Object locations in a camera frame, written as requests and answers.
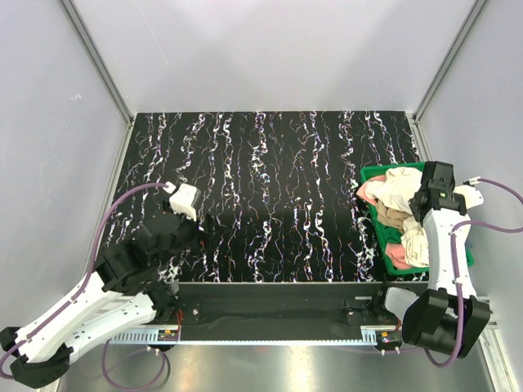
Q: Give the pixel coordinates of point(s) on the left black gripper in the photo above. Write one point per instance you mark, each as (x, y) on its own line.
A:
(202, 238)

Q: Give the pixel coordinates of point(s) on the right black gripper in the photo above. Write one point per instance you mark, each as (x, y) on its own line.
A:
(415, 214)

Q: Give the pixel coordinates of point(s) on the cream white t shirt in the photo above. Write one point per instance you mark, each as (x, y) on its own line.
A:
(397, 189)

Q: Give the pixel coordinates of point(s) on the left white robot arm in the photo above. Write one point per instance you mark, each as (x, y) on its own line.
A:
(125, 290)

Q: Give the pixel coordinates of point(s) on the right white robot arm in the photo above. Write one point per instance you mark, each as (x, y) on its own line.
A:
(448, 318)

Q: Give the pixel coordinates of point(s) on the beige t shirt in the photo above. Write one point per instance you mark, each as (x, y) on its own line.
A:
(390, 217)

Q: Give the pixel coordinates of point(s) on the green t shirt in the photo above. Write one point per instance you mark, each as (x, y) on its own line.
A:
(392, 235)

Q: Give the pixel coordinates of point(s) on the green plastic bin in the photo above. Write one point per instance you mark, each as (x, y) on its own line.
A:
(366, 173)

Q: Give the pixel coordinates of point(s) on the pink t shirt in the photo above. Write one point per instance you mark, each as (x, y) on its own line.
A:
(394, 251)

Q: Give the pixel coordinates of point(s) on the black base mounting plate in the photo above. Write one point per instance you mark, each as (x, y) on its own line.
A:
(300, 308)

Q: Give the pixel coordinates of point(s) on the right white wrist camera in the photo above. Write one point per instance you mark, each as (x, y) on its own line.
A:
(472, 195)

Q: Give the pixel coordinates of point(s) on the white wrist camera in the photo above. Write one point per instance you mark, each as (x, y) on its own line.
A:
(185, 201)
(472, 195)

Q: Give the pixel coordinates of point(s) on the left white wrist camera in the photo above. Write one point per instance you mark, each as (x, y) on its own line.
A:
(185, 201)

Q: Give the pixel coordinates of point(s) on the white slotted cable duct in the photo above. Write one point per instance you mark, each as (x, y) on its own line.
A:
(155, 335)

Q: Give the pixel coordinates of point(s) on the left aluminium frame post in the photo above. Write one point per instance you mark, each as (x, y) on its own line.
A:
(88, 44)

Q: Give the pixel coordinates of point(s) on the aluminium frame post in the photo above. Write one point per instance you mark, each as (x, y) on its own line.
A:
(474, 14)
(88, 44)

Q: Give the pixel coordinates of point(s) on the right aluminium frame post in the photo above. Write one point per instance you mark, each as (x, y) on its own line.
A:
(474, 14)

